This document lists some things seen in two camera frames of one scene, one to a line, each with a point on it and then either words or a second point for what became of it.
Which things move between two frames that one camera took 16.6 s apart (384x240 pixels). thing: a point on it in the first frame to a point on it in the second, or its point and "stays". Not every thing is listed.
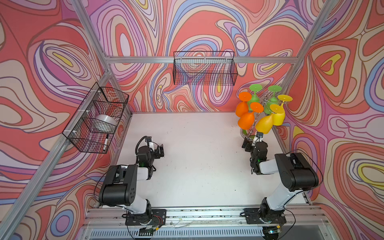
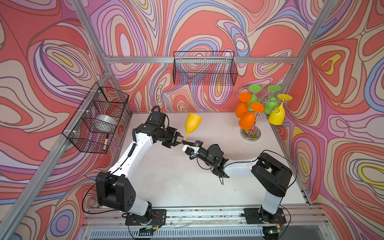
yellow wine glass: [264, 124] to [193, 121]
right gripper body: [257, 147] to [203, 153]
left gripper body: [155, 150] to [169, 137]
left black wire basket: [92, 128] stays
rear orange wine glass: [242, 107] stays
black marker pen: [106, 142] stays
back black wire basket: [204, 68] stays
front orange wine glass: [247, 119] stays
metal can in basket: [104, 123] stays
